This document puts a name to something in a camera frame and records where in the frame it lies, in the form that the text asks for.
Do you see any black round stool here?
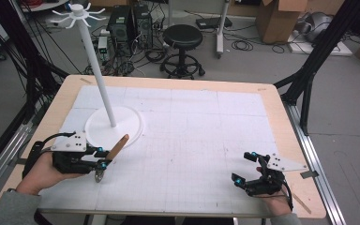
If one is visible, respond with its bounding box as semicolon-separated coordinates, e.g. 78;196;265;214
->
159;23;206;80

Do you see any white round table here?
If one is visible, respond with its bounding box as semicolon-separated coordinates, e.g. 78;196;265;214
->
20;0;70;13

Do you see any flat black box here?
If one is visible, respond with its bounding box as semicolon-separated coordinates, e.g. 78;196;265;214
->
195;16;233;31

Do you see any grey rounded device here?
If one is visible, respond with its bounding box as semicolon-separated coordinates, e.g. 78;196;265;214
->
299;11;334;43

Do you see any small device with green display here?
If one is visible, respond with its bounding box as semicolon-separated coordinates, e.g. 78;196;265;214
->
97;36;110;62

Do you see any white grid mat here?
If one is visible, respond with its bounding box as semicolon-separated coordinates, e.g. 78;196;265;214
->
37;84;283;217

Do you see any large open cardboard box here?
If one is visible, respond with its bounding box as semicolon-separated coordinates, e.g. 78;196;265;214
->
255;0;347;45

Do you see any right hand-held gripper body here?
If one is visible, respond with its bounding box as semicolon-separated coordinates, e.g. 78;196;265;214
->
245;152;309;198

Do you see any coiled black cable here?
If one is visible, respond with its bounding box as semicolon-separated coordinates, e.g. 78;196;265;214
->
231;39;254;53

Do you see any white hook stand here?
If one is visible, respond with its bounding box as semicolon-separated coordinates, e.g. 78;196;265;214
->
50;3;144;152

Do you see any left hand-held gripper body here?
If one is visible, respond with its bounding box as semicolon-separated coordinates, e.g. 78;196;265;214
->
50;130;98;175

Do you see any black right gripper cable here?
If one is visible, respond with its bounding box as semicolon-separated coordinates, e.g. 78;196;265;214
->
280;180;295;211

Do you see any wooden-handled pizza cutter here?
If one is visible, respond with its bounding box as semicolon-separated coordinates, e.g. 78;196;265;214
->
94;133;130;184

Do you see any aluminium rail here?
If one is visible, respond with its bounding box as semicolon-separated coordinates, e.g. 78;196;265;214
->
282;101;348;225
0;121;34;204

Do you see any person's right hand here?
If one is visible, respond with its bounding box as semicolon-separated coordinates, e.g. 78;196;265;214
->
258;192;293;217

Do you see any white flat board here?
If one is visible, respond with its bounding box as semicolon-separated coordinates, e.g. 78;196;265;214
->
287;31;354;57

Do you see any person's left hand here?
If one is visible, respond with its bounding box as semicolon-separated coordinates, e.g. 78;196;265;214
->
15;151;84;197

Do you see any black computer tower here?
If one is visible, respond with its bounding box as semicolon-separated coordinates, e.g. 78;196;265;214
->
132;3;155;50
106;5;135;54

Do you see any black metal frame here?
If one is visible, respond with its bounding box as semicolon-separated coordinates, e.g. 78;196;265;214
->
0;0;70;177
273;0;360;136

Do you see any white wheeled stand post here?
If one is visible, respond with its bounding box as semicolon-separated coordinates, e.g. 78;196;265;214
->
215;0;231;59

